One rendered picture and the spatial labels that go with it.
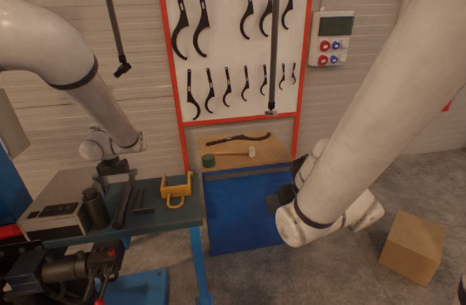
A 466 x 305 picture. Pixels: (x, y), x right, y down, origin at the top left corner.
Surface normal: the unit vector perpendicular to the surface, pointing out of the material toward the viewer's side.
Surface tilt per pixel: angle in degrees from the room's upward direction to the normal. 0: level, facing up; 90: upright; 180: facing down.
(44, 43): 96
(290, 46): 90
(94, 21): 90
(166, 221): 0
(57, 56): 106
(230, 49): 90
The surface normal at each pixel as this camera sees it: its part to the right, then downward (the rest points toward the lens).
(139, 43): 0.18, 0.47
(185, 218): -0.03, -0.88
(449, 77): -0.10, 0.73
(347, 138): -0.93, 0.18
